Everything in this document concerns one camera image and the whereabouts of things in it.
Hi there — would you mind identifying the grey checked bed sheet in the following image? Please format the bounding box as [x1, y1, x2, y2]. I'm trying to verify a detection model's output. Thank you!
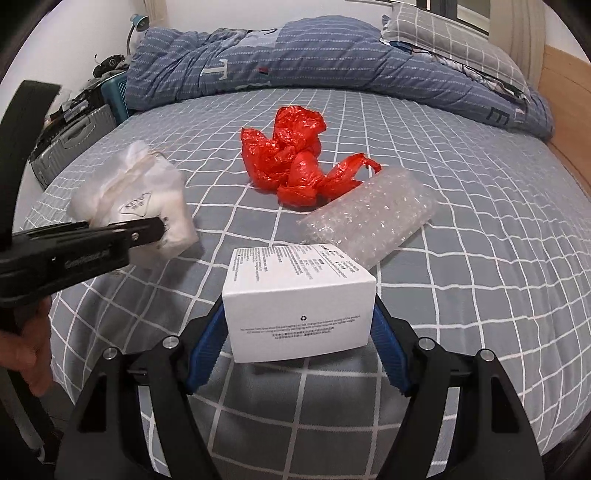
[24, 89, 590, 479]

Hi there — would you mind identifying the teal desk lamp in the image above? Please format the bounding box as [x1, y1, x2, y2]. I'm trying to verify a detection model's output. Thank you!
[125, 13, 150, 56]

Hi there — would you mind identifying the white translucent pouch bag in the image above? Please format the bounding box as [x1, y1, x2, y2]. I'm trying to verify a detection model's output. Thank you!
[67, 141, 197, 269]

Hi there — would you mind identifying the clear bubble wrap bag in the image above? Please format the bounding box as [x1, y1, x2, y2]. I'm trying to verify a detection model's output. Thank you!
[298, 167, 439, 270]

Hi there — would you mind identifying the white cardboard box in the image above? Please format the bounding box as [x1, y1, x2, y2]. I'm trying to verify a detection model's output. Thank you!
[221, 244, 377, 364]

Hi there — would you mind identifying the teal plastic stool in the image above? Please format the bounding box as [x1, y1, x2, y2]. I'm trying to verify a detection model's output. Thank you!
[100, 72, 129, 125]

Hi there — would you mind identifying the red plastic bag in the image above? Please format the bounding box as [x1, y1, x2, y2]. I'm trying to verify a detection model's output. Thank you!
[240, 105, 382, 208]

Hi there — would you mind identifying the beige curtain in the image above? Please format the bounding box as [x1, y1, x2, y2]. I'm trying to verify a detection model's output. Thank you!
[489, 0, 546, 88]

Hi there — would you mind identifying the clutter pile on suitcase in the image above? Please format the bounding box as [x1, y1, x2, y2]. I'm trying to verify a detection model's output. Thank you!
[42, 54, 128, 136]

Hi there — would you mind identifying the person's left hand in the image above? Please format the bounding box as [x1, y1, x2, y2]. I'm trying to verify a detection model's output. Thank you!
[0, 296, 53, 397]

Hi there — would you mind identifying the blue striped duvet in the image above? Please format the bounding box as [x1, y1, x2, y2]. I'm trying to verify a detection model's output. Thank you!
[125, 15, 554, 141]

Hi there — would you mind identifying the dark framed window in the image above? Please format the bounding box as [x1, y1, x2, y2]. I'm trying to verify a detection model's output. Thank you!
[416, 0, 491, 35]

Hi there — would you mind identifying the wooden headboard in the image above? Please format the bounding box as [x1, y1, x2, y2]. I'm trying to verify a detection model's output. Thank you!
[539, 45, 591, 194]

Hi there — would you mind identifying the grey checked pillow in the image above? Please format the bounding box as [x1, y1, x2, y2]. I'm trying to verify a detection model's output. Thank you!
[381, 2, 531, 104]

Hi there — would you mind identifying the grey suitcase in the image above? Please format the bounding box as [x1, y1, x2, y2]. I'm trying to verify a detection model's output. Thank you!
[29, 105, 116, 189]

